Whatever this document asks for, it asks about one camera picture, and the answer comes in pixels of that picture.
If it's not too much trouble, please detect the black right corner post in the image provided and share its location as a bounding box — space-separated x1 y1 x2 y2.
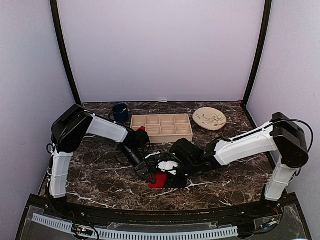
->
241 0 273 108

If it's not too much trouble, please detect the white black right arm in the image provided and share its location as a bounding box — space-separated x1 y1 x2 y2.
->
157 112 313 217

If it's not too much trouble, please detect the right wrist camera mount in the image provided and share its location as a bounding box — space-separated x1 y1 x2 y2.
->
156 160 179 175

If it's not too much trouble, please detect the red santa sock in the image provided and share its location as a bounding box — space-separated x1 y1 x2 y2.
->
148 172 168 189

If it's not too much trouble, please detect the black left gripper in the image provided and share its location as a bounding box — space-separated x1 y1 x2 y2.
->
119 144 156 184

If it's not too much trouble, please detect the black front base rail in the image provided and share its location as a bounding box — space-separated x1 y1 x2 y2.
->
27 193 298 225

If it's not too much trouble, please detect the wooden compartment tray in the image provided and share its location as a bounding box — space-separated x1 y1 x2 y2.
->
130 114 194 144

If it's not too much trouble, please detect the black corner post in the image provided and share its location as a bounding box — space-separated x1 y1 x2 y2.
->
241 0 273 108
49 0 82 105

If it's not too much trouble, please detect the dark blue mug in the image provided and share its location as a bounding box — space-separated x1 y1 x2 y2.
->
108 103 129 124

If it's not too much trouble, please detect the round beige decorated plate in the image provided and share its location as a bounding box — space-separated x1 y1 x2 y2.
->
192 107 227 131

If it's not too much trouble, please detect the black left corner post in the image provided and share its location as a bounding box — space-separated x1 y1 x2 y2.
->
49 0 82 105

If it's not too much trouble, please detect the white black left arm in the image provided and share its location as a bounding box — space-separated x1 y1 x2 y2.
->
46 104 156 218

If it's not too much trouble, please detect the white slotted cable duct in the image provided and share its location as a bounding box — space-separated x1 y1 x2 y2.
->
31 213 239 240

